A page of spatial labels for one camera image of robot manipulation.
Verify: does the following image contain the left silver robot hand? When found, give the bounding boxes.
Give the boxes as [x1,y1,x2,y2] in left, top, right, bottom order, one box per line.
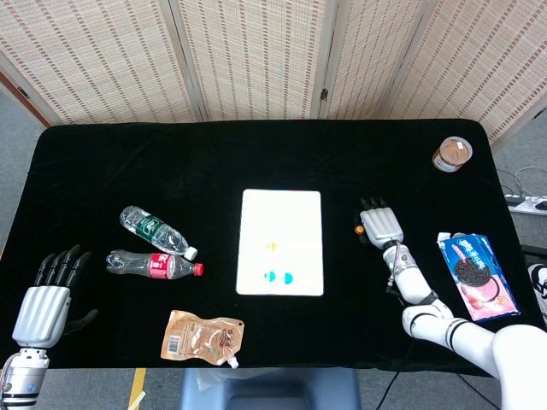
[11,243,99,349]

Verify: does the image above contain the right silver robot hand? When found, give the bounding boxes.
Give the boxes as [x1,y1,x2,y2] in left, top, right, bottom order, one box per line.
[352,196,405,249]

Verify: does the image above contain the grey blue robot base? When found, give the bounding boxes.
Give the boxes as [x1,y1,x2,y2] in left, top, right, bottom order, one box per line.
[178,366,362,410]

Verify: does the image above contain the white rectangular board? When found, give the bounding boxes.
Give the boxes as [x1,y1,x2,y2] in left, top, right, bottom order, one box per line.
[235,189,325,296]

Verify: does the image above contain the clear jar brown contents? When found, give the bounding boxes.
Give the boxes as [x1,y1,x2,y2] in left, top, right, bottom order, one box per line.
[432,135,474,173]

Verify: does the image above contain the blue cookie box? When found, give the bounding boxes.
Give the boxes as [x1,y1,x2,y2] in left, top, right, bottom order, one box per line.
[436,231,522,322]

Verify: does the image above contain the yellow floor tape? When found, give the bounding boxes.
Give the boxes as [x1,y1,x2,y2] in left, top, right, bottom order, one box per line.
[127,367,148,410]

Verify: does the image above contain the clear bottle red label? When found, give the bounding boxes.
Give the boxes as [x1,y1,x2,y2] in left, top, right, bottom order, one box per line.
[105,249,205,281]

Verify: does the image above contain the clear bottle green label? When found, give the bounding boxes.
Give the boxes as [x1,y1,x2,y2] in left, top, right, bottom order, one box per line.
[119,205,199,261]

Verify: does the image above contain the white power strip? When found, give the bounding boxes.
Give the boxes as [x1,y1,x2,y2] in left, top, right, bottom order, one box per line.
[503,194,547,216]

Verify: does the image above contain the brown spout pouch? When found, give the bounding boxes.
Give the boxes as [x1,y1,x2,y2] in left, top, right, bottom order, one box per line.
[160,309,246,369]

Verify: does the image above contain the woven folding screen panel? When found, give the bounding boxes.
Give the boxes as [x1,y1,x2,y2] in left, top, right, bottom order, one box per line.
[386,0,547,146]
[0,0,204,126]
[318,0,428,120]
[160,0,341,123]

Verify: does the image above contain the black white shoe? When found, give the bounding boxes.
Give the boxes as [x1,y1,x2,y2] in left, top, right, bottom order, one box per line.
[527,263,547,317]

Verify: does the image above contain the black velvet tablecloth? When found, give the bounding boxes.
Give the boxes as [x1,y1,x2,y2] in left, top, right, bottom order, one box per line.
[0,118,546,377]

